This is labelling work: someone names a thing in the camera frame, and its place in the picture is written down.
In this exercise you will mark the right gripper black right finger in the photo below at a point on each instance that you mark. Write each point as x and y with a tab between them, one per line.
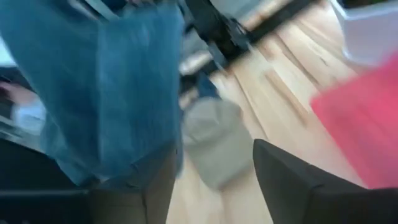
311	199

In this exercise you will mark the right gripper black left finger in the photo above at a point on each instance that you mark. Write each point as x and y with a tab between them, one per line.
46	208

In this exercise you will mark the blue denim cap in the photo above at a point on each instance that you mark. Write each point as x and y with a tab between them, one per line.
109	93

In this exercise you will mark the white plant pot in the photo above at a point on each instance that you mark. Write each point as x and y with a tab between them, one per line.
370	34

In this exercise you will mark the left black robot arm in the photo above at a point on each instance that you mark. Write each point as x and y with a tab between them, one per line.
214	25

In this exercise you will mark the pink plastic bin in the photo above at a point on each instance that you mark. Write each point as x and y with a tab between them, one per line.
367	124

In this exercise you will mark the grey cloth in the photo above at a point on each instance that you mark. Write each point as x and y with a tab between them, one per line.
214	140

